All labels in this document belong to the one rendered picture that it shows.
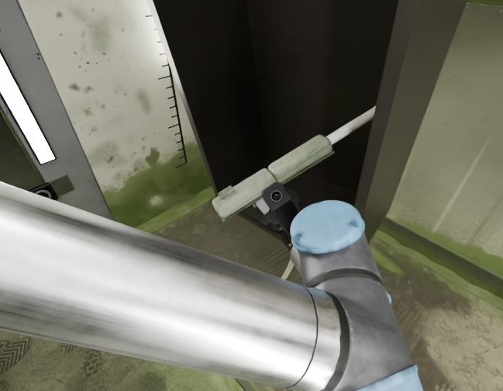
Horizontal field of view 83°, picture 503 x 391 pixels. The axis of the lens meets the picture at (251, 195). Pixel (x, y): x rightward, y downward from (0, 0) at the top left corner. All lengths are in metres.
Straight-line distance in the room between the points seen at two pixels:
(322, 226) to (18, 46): 1.17
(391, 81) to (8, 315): 0.51
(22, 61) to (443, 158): 1.84
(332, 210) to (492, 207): 1.40
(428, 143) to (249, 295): 1.61
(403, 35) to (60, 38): 1.13
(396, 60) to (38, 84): 1.17
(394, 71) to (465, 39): 1.42
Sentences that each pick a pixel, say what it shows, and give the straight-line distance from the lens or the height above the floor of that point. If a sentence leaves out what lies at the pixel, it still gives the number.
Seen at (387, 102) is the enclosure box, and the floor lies 1.11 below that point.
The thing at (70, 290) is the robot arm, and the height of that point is 1.14.
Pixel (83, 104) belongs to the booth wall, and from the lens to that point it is 1.40.
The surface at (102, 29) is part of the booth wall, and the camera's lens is 1.38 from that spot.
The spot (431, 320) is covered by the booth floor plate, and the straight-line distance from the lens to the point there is 1.60.
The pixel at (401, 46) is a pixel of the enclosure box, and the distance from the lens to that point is 0.50.
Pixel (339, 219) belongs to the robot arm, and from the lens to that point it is 0.36.
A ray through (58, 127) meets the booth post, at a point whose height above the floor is 0.76.
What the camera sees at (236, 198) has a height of 0.87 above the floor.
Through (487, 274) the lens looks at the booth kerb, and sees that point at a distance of 1.76.
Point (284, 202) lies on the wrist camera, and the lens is 0.55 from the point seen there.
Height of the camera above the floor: 1.29
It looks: 40 degrees down
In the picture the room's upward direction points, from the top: straight up
